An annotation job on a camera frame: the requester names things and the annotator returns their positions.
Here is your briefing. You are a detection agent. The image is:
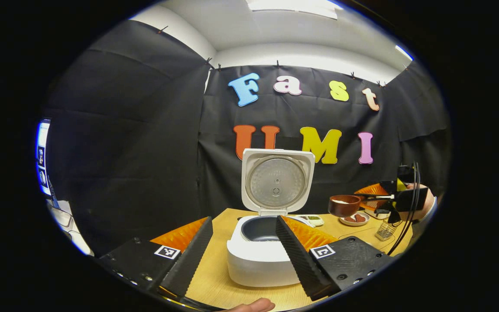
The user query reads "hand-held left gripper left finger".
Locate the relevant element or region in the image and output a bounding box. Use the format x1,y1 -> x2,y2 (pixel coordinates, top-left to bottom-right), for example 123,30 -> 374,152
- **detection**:
98,216 -> 214,300

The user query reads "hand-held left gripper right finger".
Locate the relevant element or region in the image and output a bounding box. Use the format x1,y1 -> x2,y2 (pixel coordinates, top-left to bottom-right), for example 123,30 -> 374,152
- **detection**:
275,215 -> 395,302

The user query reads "wire chopstick holder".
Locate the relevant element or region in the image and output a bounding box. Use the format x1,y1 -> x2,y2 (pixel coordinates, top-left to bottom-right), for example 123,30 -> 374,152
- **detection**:
375,220 -> 398,241

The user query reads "brown wooden spoon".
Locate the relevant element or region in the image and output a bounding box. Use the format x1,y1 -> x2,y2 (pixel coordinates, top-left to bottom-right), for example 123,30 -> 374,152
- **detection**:
328,194 -> 395,218

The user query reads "white rice cooker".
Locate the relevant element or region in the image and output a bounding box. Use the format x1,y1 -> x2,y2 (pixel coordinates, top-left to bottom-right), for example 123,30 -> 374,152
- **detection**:
227,148 -> 316,287

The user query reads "white round plate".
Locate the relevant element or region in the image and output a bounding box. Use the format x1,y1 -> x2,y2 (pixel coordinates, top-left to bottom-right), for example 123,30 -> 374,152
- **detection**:
339,211 -> 370,227

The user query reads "white divided grain dish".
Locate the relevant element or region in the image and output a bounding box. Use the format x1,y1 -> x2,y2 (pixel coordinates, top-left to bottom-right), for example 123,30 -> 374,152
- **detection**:
295,214 -> 325,228

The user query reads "black backdrop cloth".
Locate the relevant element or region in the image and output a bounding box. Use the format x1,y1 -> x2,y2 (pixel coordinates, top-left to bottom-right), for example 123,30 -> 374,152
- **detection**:
42,19 -> 451,256

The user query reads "lit computer monitor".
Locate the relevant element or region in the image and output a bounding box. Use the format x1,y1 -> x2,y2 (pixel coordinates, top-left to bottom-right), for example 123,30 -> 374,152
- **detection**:
36,120 -> 52,196

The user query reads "large ceiling light panel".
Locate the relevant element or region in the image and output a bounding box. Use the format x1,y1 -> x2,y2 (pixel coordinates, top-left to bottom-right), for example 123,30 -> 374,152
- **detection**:
246,0 -> 339,20

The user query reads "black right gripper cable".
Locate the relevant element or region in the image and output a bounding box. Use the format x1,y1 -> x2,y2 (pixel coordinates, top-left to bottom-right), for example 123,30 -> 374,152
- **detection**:
387,162 -> 421,256

